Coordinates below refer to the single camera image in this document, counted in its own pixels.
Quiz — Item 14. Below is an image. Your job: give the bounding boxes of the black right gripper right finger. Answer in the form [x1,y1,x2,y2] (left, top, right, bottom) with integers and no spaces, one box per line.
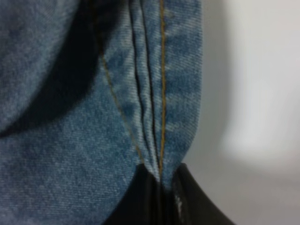
[169,164,234,225]

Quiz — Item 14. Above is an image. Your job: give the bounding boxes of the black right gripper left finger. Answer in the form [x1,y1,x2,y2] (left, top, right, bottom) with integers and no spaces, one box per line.
[104,164,169,225]

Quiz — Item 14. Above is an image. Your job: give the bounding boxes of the blue denim children's shorts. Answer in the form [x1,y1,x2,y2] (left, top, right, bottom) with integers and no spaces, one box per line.
[0,0,202,225]

